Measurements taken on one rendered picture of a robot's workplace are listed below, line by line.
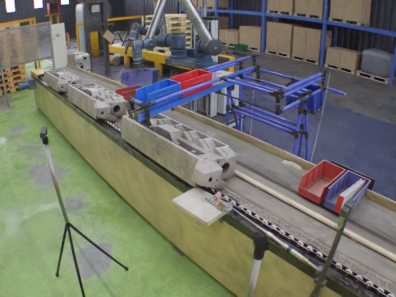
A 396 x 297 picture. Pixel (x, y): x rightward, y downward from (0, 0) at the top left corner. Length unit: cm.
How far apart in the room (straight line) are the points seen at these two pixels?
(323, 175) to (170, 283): 141
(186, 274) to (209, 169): 97
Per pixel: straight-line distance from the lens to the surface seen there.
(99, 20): 860
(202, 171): 184
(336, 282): 157
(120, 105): 325
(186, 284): 242
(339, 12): 1087
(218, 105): 437
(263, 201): 199
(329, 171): 228
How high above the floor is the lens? 192
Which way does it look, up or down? 27 degrees down
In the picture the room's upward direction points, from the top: straight up
